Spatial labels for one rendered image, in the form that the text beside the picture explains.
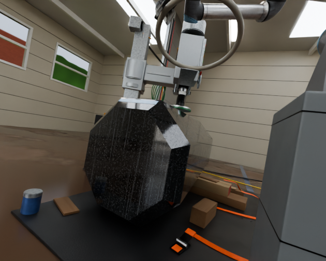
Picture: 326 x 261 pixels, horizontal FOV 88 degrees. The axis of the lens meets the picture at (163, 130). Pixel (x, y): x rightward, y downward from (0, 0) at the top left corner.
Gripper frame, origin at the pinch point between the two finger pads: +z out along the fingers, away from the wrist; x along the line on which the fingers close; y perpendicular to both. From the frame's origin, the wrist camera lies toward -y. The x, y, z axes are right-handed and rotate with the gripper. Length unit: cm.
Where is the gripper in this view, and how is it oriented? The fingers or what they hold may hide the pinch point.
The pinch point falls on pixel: (162, 20)
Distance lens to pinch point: 101.1
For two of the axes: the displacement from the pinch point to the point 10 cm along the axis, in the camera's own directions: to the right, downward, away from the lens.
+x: 8.3, 3.5, 4.3
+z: -1.7, 9.0, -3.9
